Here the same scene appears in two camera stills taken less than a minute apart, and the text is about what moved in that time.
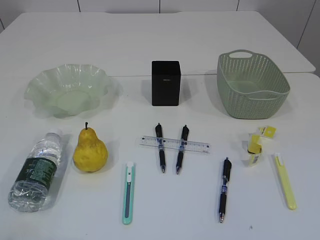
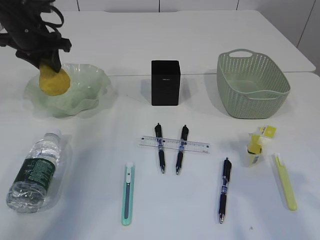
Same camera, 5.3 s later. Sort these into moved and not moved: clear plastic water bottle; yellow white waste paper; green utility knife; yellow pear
Moved: yellow pear
Not moved: clear plastic water bottle; green utility knife; yellow white waste paper
